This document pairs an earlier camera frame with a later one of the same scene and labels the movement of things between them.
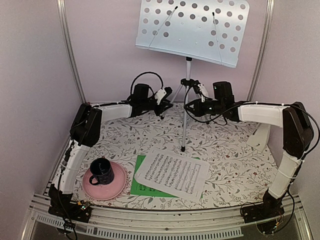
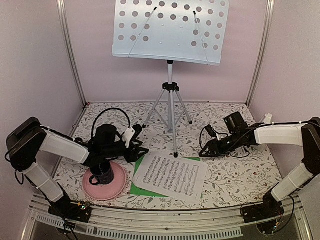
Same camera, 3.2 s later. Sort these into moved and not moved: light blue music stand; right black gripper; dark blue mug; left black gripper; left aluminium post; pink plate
Moved: right black gripper; light blue music stand; left black gripper
Not moved: left aluminium post; dark blue mug; pink plate
